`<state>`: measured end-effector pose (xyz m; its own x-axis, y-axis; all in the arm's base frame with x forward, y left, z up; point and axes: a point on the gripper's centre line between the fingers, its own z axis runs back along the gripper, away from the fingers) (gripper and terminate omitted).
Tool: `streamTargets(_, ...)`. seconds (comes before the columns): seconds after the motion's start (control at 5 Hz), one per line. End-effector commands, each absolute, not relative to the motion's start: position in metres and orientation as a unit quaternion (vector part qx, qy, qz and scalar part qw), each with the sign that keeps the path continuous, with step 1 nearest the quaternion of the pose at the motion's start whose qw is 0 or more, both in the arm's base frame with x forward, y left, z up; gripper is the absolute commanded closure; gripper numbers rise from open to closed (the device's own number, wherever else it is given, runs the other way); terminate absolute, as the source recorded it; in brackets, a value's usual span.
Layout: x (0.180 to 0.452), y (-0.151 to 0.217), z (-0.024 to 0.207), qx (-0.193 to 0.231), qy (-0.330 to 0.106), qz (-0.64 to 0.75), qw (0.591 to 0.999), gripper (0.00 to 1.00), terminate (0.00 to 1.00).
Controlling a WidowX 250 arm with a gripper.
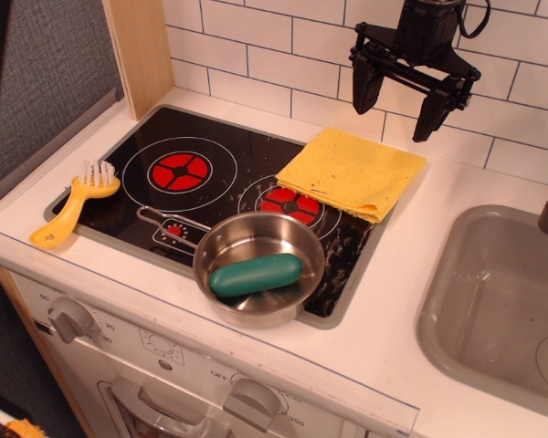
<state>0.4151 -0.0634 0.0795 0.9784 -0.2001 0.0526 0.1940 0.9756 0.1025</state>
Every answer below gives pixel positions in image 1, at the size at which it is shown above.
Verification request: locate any grey sink basin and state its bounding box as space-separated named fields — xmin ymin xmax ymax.
xmin=417 ymin=205 xmax=548 ymax=417

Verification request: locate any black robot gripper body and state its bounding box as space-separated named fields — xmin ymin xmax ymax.
xmin=350 ymin=1 xmax=481 ymax=110

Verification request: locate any grey oven knob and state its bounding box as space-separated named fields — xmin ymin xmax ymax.
xmin=47 ymin=297 xmax=94 ymax=344
xmin=223 ymin=379 xmax=281 ymax=433

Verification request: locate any white toy oven front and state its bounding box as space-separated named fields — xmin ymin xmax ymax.
xmin=11 ymin=274 xmax=418 ymax=437

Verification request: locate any green toy cucumber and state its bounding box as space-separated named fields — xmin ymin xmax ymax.
xmin=209 ymin=254 xmax=303 ymax=297

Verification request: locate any yellow orange object bottom corner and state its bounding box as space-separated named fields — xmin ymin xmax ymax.
xmin=0 ymin=419 xmax=47 ymax=438

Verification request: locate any grey right oven knob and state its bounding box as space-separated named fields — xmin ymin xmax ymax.
xmin=223 ymin=379 xmax=281 ymax=433

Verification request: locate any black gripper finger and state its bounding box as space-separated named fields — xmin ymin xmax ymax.
xmin=353 ymin=57 xmax=385 ymax=115
xmin=413 ymin=83 xmax=459 ymax=142

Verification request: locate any yellow folded cloth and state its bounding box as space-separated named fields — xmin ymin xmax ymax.
xmin=277 ymin=128 xmax=427 ymax=224

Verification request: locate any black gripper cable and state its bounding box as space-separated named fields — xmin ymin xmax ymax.
xmin=456 ymin=0 xmax=492 ymax=40

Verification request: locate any stainless steel pot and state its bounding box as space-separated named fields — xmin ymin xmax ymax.
xmin=136 ymin=206 xmax=325 ymax=329

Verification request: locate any black toy stovetop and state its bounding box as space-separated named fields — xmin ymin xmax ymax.
xmin=76 ymin=106 xmax=385 ymax=329

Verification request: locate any wooden side post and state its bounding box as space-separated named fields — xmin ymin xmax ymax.
xmin=101 ymin=0 xmax=174 ymax=120

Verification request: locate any grey left oven knob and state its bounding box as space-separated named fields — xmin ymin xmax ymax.
xmin=47 ymin=297 xmax=94 ymax=344

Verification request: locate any yellow dish brush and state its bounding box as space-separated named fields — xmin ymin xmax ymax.
xmin=30 ymin=161 xmax=121 ymax=249

